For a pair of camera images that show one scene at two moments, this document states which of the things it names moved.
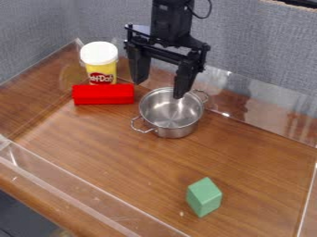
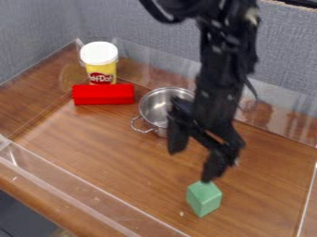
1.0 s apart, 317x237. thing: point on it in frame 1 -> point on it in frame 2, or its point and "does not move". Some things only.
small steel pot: x=171 y=116 does not move
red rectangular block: x=103 y=93 does not move
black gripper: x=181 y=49 -> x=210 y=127
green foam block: x=203 y=197 does not move
